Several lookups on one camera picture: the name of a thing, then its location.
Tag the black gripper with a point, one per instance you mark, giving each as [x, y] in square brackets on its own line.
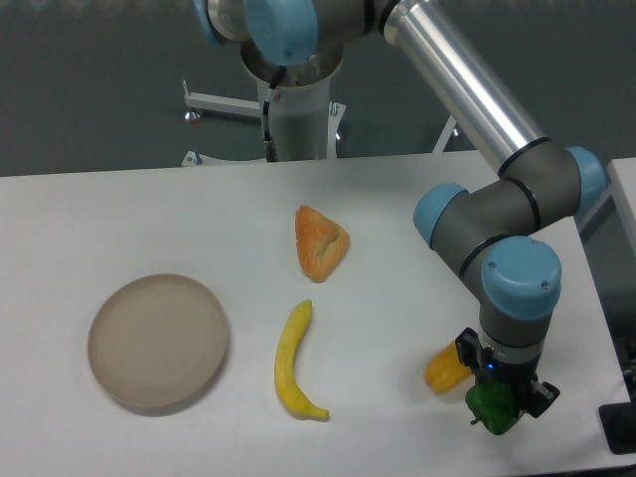
[508, 365]

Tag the green bell pepper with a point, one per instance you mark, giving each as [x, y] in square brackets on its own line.
[494, 405]

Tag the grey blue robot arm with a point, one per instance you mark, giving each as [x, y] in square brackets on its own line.
[484, 237]

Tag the yellow bell pepper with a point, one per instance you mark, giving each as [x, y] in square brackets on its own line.
[445, 371]

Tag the orange bell pepper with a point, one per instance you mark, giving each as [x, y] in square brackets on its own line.
[321, 244]

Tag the beige round plate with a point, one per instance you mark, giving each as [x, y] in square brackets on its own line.
[157, 344]

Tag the black device at edge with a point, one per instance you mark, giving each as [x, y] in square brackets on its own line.
[618, 423]

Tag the white side table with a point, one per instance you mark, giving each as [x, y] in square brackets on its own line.
[619, 196]

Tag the yellow banana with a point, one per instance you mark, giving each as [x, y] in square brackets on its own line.
[290, 395]

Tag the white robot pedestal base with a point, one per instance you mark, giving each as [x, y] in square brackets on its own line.
[363, 100]

